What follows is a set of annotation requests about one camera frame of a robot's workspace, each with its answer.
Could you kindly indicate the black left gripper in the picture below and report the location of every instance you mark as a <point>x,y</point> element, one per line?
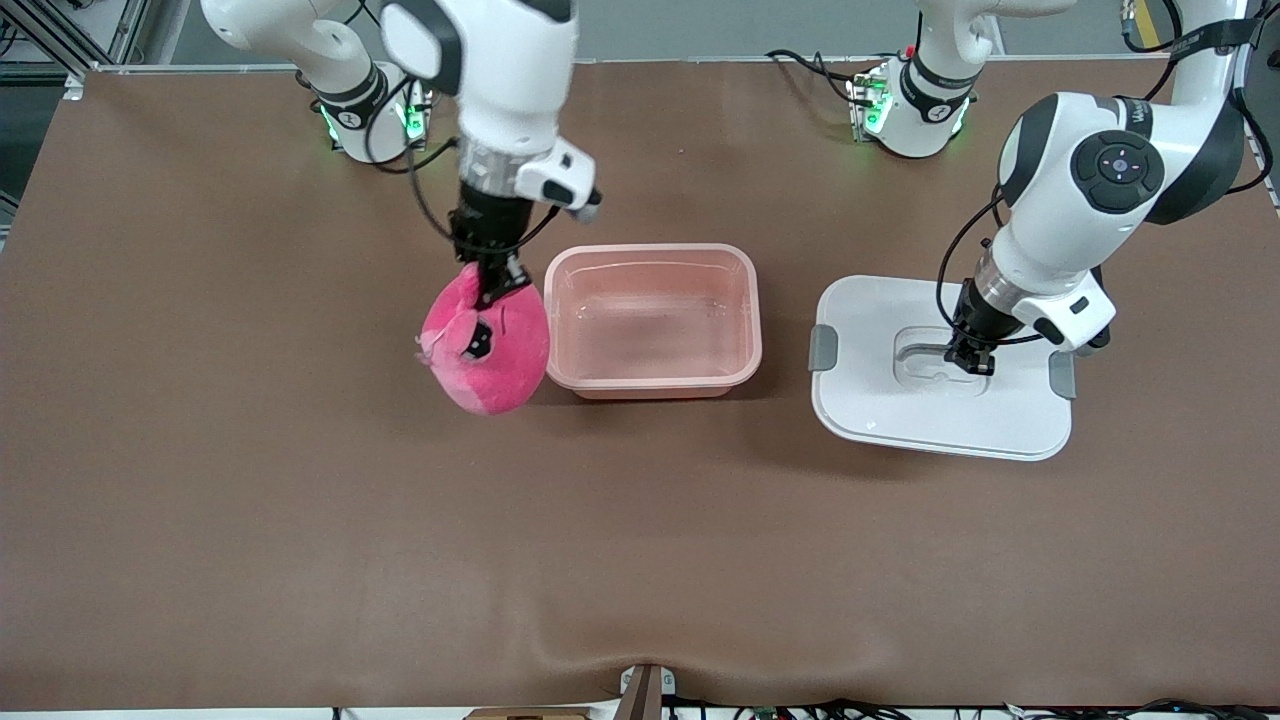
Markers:
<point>975,325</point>

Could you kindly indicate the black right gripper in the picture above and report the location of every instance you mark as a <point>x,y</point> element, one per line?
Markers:
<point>487,229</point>

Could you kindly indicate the white box lid grey clips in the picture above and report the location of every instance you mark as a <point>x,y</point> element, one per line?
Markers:
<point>900,410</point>

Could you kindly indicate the pink plush toy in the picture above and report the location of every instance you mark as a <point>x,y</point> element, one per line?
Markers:
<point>500,370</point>

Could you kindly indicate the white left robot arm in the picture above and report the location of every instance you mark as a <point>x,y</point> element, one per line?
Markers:
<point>1060,220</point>

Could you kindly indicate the pink translucent plastic box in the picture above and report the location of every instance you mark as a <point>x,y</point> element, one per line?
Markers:
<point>650,330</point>

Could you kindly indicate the brown table mat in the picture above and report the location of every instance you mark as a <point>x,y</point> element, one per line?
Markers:
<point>640,550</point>

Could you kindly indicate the aluminium table edge rail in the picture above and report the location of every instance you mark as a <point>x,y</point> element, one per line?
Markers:
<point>150,68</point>

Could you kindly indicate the metal table clamp bracket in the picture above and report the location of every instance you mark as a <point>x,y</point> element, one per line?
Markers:
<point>640,700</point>

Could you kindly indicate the aluminium frame extrusion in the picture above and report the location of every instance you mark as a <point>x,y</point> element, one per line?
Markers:
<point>115,35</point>

